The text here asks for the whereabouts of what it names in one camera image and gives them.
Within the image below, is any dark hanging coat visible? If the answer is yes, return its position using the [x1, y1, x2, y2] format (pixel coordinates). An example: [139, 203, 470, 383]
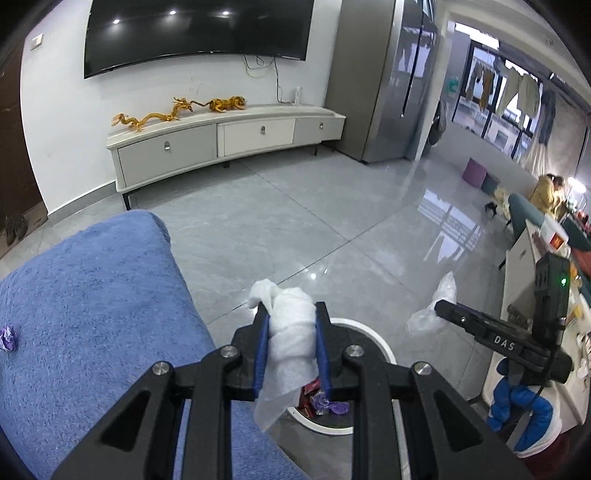
[427, 99, 448, 148]

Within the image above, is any dark brown door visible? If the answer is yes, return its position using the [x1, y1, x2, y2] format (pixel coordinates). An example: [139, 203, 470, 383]
[0, 46, 47, 259]

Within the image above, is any person's right hand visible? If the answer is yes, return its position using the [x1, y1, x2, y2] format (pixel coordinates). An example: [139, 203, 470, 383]
[489, 360, 555, 453]

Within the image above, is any long golden dragon figurine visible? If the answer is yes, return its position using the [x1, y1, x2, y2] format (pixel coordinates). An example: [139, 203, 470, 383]
[111, 111, 181, 134]

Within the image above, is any clear plastic bag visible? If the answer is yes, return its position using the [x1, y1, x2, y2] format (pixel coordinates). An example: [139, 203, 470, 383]
[406, 271, 458, 335]

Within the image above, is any white tissue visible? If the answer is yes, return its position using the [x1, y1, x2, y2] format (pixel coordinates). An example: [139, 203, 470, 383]
[248, 278, 321, 432]

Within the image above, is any television cable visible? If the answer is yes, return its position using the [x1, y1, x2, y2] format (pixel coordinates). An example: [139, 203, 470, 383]
[243, 54, 283, 104]

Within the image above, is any white round trash bin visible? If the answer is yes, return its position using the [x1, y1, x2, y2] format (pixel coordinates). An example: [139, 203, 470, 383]
[281, 316, 398, 435]

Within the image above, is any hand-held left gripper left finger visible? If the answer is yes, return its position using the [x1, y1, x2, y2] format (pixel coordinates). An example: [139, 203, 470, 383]
[51, 302, 273, 480]

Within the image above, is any row of hanging clothes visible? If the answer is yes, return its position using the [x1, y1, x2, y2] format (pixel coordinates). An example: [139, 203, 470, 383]
[464, 60, 559, 144]

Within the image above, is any grey refrigerator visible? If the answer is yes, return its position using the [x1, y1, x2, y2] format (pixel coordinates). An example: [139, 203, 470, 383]
[325, 0, 439, 163]

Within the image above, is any blue fleece blanket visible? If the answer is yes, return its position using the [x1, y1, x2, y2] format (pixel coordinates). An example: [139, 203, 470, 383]
[0, 210, 301, 480]

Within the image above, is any orange tiger figurine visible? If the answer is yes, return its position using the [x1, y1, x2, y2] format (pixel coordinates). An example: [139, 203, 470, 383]
[207, 95, 247, 113]

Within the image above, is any red wrapper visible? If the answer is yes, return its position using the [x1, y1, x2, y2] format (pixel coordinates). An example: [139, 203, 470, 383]
[298, 376, 325, 417]

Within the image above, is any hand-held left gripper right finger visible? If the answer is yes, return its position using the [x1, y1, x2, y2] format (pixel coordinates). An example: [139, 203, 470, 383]
[314, 302, 532, 480]

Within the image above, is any red white box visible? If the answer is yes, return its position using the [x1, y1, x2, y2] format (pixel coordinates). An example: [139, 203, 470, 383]
[542, 217, 572, 253]

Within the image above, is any small golden dragon figurine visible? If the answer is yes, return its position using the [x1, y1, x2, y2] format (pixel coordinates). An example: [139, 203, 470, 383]
[172, 97, 208, 121]

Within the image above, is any black wall television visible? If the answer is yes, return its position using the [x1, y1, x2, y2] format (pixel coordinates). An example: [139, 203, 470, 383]
[83, 0, 315, 80]

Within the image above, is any green sofa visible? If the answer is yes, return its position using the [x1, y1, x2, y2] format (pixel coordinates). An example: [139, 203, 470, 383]
[508, 193, 591, 252]

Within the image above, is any purple stool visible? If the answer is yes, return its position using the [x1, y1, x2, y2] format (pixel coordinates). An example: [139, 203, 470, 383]
[463, 158, 488, 186]

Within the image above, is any white table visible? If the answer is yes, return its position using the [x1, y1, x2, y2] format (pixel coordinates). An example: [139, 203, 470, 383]
[480, 219, 591, 430]

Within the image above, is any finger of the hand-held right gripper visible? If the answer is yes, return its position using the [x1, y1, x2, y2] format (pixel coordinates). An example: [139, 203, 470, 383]
[434, 299, 486, 342]

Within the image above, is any white television cabinet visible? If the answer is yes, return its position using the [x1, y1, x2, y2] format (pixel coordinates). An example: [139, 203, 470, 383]
[106, 104, 346, 210]

